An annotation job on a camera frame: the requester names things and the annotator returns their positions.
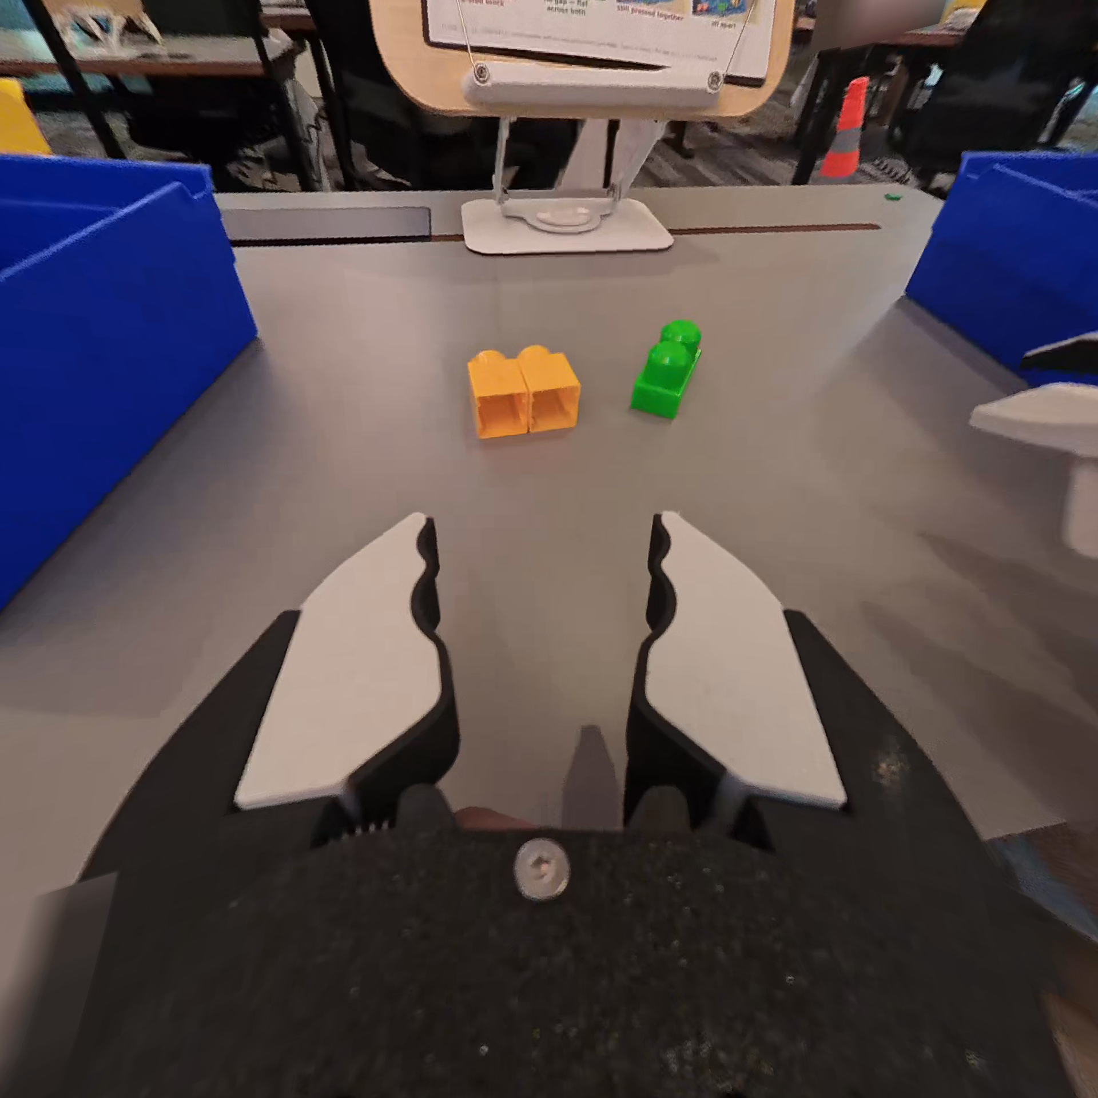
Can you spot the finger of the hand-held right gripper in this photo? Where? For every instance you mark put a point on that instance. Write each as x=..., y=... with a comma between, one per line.
x=1067, y=353
x=1046, y=421

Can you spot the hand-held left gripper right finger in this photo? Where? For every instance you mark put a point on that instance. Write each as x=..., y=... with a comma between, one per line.
x=741, y=687

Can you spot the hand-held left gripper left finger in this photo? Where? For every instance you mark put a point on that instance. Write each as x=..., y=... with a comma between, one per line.
x=343, y=687

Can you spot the blue plastic bin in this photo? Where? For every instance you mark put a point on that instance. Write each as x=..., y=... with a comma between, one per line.
x=103, y=343
x=1012, y=258

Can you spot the green two-stud toy block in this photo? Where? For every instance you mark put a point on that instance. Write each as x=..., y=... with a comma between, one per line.
x=661, y=378

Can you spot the yellow toy building block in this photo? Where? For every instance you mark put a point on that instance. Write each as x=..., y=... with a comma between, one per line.
x=497, y=398
x=552, y=391

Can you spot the black office chair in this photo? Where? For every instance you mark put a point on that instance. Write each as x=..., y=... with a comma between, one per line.
x=995, y=78

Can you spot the orange traffic cone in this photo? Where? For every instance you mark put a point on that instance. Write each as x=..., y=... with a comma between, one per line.
x=846, y=138

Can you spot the black flat panel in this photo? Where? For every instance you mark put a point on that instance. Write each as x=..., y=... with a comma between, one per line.
x=326, y=223

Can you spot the white book stand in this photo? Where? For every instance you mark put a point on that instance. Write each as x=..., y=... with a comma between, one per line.
x=566, y=223

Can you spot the printed instruction sheet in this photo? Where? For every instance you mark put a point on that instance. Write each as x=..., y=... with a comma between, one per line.
x=583, y=27

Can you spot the wooden display board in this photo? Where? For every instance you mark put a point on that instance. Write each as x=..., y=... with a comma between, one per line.
x=394, y=69

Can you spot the yellow plastic bin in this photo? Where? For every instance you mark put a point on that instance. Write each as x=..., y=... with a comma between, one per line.
x=17, y=120

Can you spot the wooden side table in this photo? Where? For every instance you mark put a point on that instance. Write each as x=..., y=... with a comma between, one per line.
x=137, y=52

